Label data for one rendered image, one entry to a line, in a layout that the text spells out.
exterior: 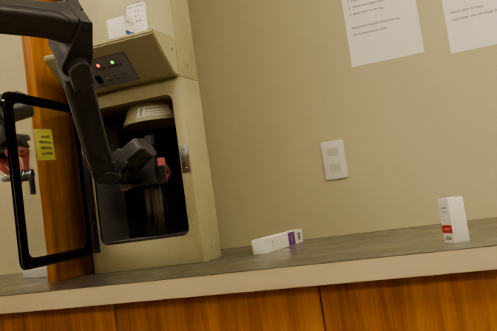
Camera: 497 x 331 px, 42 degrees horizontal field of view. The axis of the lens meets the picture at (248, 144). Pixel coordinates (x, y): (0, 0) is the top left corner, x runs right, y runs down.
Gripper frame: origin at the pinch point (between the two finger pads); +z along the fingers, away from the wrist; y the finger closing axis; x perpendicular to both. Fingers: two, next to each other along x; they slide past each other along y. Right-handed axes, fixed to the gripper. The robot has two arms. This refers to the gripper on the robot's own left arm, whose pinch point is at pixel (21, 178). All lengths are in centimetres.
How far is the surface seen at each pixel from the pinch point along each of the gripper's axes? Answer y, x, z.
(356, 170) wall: -62, -59, 37
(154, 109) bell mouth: -29.3, -23.4, -2.4
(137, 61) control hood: -35.3, -13.3, -11.7
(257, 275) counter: -42, 13, 48
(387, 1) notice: -96, -58, 1
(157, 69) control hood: -38.0, -15.5, -7.7
